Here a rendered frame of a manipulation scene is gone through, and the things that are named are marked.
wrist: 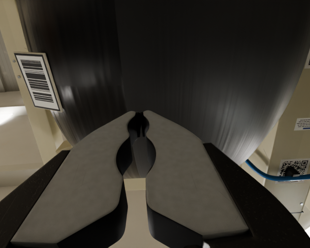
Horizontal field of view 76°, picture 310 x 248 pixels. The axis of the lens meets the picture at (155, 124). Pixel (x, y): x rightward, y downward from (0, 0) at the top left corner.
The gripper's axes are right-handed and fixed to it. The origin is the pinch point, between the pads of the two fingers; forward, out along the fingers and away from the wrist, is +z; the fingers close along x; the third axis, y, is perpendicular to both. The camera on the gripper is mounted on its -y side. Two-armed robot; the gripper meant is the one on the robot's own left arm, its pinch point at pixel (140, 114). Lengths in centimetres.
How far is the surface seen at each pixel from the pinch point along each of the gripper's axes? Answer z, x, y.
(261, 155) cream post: 28.8, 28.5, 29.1
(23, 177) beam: 261, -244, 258
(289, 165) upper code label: 25, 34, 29
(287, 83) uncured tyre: 8.2, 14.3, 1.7
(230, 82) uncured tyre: 7.4, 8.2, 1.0
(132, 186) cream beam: 48, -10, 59
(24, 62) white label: 9.5, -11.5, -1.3
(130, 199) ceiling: 210, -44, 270
